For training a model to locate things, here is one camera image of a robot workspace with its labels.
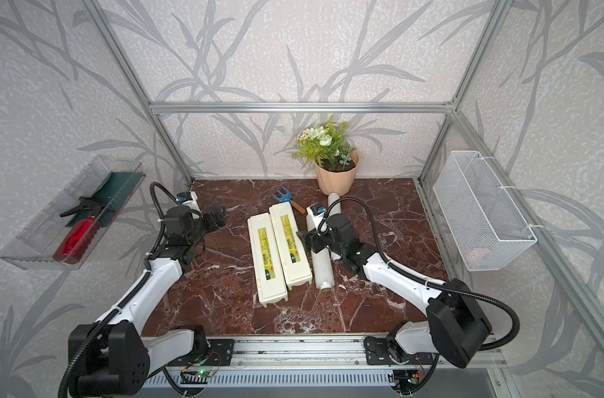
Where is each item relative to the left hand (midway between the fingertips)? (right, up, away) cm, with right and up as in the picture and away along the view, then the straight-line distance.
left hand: (214, 209), depth 84 cm
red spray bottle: (-23, -6, -24) cm, 33 cm away
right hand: (+32, -5, -2) cm, 33 cm away
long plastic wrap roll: (+38, -21, +3) cm, 43 cm away
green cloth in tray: (-26, +5, -10) cm, 28 cm away
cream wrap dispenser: (+19, -21, -1) cm, 28 cm away
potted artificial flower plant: (+40, +23, +9) cm, 47 cm away
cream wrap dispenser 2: (+25, -13, +5) cm, 29 cm away
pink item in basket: (+81, -14, -12) cm, 83 cm away
